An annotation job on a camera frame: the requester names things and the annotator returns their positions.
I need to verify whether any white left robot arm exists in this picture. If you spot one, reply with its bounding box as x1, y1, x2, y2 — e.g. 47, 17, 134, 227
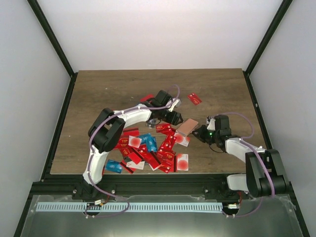
83, 90, 183, 199

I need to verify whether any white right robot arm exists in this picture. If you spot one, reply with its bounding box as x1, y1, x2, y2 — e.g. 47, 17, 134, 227
192, 115, 290, 199

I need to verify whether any blue card in pile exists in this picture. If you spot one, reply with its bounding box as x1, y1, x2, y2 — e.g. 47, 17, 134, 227
138, 133, 158, 152

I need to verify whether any black frame post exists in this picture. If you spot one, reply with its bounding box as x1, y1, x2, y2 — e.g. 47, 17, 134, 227
244, 0, 293, 76
27, 0, 75, 77

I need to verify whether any white card red circle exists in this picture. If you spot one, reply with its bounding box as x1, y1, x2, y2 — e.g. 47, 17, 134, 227
176, 154, 189, 171

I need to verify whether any small red card far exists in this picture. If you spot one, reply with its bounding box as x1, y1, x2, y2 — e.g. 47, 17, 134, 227
187, 93, 202, 105

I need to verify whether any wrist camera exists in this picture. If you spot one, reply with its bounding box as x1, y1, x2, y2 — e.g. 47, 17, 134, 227
169, 99, 182, 112
206, 117, 215, 130

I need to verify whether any white card red dot left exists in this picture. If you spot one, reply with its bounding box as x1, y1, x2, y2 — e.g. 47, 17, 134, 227
128, 136, 142, 148

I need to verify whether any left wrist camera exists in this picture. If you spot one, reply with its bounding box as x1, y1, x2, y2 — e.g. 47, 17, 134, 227
169, 99, 182, 112

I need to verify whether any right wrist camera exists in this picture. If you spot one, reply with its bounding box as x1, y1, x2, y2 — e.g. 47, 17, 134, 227
206, 117, 215, 130

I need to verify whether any black frame post right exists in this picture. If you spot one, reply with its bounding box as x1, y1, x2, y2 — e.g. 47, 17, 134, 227
244, 0, 293, 76

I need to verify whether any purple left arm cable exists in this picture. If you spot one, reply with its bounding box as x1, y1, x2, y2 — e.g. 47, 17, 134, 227
84, 84, 180, 218

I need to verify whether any blue card near edge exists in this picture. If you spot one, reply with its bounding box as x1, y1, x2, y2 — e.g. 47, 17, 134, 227
105, 159, 122, 174

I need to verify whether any black VIP card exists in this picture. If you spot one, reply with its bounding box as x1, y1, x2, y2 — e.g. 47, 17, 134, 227
145, 119, 160, 128

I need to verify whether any red vip card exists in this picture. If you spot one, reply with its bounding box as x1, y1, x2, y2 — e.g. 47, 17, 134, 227
156, 123, 172, 134
157, 150, 175, 167

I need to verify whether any pink card holder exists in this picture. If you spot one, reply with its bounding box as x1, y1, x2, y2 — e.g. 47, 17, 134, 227
176, 118, 198, 136

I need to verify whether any red VIP card upper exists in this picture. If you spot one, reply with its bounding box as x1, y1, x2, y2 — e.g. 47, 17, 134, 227
156, 123, 172, 134

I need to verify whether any black frame post left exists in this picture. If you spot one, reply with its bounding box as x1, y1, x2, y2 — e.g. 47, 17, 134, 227
27, 0, 75, 77

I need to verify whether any light blue slotted cable duct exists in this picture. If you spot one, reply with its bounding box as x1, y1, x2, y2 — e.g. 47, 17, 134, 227
36, 202, 223, 213

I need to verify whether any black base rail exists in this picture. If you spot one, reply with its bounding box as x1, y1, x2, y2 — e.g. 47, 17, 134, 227
30, 173, 239, 201

